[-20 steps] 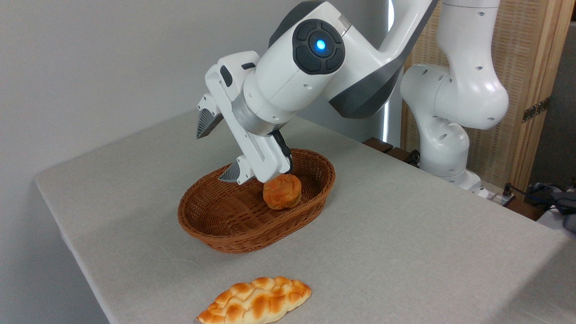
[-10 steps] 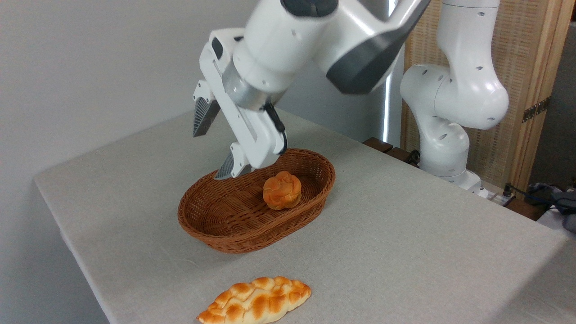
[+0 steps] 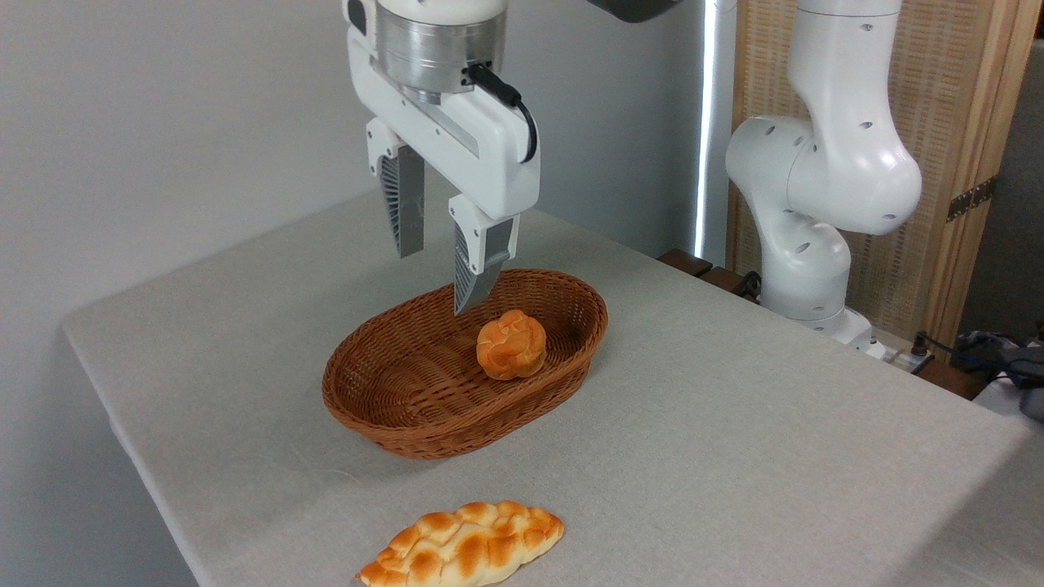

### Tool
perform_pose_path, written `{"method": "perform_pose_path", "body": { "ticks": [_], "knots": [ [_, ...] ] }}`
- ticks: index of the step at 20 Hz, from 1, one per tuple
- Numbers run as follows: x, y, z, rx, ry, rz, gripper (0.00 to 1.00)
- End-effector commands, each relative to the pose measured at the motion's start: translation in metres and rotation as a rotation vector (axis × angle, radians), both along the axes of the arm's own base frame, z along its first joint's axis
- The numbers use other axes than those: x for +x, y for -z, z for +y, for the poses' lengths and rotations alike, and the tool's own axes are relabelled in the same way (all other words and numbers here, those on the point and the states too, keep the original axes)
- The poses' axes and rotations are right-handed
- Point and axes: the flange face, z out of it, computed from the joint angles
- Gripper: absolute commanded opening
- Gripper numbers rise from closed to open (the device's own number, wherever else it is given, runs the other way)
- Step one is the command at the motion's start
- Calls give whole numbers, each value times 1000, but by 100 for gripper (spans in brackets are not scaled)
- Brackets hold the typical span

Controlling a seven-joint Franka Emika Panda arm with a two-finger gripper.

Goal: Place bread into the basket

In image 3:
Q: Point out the black power plug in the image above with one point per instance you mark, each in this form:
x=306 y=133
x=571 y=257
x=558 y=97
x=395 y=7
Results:
x=922 y=346

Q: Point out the long braided bread loaf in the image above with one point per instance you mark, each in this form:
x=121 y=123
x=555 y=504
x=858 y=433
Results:
x=465 y=546

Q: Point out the white power strip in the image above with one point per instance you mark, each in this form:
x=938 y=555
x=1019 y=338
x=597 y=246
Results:
x=893 y=356

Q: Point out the metal screen hinge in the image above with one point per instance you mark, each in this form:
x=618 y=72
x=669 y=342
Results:
x=971 y=198

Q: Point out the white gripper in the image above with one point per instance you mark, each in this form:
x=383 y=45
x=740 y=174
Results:
x=497 y=171

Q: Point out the black table clamp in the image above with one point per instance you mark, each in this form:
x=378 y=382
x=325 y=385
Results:
x=749 y=285

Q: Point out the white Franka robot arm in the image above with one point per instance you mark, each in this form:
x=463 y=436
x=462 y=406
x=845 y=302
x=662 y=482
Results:
x=840 y=163

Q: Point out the grey blue bag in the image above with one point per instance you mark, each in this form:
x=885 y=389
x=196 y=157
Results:
x=1028 y=375

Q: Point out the brown oval wicker basket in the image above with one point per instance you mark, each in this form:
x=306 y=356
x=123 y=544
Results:
x=408 y=391

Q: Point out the grey tablecloth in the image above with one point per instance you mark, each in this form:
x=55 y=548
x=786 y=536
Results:
x=734 y=489

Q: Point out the round golden bread roll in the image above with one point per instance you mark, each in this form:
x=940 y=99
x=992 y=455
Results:
x=511 y=345

